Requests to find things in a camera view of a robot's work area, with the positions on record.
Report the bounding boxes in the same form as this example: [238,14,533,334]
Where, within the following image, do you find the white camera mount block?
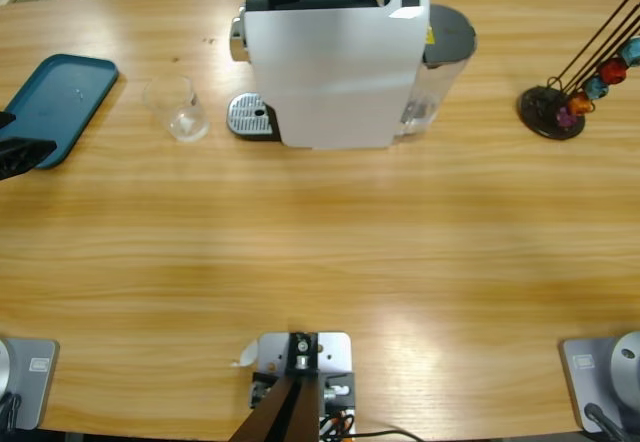
[248,330,357,442]

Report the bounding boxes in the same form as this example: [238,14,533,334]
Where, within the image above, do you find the black capsule holder with rods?
[518,0,640,141]

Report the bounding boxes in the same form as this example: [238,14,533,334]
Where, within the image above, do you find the clear water tank dark lid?
[394,4,479,137]

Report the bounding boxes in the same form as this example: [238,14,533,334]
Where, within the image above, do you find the clear drinking glass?
[142,74,210,143]

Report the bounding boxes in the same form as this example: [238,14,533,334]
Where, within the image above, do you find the orange wires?
[319,409,354,438]

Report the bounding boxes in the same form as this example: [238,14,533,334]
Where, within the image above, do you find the metal drip tray grate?
[227,92,277,138]

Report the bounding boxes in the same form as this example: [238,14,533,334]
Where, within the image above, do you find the orange coffee capsule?
[568,92,595,117]

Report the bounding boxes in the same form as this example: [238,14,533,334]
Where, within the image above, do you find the red coffee capsule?
[599,57,629,83]

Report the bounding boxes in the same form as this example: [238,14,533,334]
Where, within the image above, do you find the thin black cable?
[349,428,426,442]

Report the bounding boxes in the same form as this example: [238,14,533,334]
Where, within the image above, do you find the white capsule coffee machine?
[229,0,431,152]

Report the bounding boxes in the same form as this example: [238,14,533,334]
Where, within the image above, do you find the black arm base cable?
[583,402,629,442]
[0,392,22,431]

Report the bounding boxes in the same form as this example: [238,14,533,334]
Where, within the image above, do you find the dark camera post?
[228,330,321,442]

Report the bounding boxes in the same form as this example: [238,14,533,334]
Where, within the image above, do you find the blue coffee capsule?
[584,76,611,102]
[621,36,640,67]

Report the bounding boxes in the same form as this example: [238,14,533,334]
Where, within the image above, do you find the white tape strip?
[229,339,260,368]

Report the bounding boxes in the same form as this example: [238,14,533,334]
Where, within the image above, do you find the teal serving tray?
[0,54,120,171]

